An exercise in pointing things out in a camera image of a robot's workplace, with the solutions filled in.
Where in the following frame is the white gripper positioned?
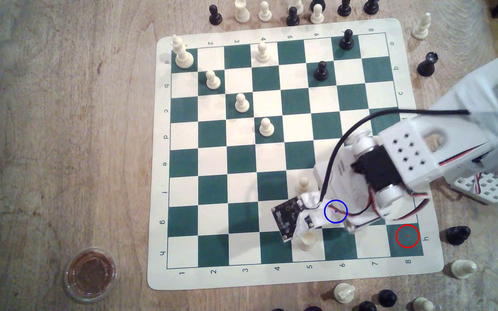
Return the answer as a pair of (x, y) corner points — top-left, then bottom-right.
(313, 156), (389, 234)

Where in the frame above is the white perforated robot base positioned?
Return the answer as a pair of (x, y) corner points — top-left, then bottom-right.
(443, 169), (498, 205)

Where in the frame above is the white rook chess piece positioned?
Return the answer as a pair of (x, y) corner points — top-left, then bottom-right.
(234, 0), (251, 23)
(299, 231), (317, 252)

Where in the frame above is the white queen chess piece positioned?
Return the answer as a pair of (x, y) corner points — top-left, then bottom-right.
(334, 282), (356, 304)

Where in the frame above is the green white chess mat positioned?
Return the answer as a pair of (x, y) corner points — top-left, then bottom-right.
(147, 18), (444, 291)

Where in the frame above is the white bishop chess piece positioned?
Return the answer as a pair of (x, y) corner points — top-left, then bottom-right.
(411, 12), (432, 40)

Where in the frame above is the white king chess piece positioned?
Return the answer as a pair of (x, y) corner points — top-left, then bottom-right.
(170, 35), (194, 69)

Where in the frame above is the clear plastic cup brown liquid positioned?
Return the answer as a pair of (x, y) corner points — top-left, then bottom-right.
(63, 246), (118, 303)

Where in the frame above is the black camera circuit board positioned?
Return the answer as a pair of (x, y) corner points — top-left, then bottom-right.
(271, 193), (325, 242)

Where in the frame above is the black camera cable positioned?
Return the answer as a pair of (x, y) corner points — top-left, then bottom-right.
(319, 109), (498, 209)

